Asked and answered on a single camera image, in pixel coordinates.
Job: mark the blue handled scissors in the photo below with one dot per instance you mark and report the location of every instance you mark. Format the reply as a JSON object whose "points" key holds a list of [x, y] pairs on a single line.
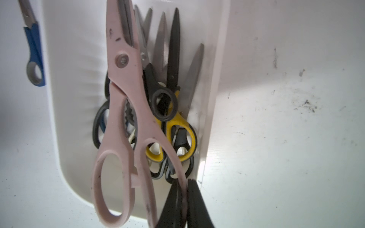
{"points": [[34, 68]]}

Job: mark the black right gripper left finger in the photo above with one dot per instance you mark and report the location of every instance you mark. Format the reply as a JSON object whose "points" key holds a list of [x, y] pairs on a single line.
{"points": [[171, 216]]}

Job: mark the black scissors in box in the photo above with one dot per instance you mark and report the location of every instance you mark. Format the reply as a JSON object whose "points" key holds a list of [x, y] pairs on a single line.
{"points": [[99, 121]]}

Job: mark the black handled scissors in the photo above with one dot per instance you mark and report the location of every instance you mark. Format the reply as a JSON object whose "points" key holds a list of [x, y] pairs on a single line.
{"points": [[162, 100]]}

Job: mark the white plastic storage box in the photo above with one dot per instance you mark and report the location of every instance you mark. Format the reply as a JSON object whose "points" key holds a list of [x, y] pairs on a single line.
{"points": [[75, 56]]}

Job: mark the pink kitchen scissors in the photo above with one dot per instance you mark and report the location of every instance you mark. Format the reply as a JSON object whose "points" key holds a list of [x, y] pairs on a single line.
{"points": [[131, 125]]}

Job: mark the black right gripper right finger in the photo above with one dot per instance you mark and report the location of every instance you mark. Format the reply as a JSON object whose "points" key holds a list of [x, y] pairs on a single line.
{"points": [[197, 216]]}

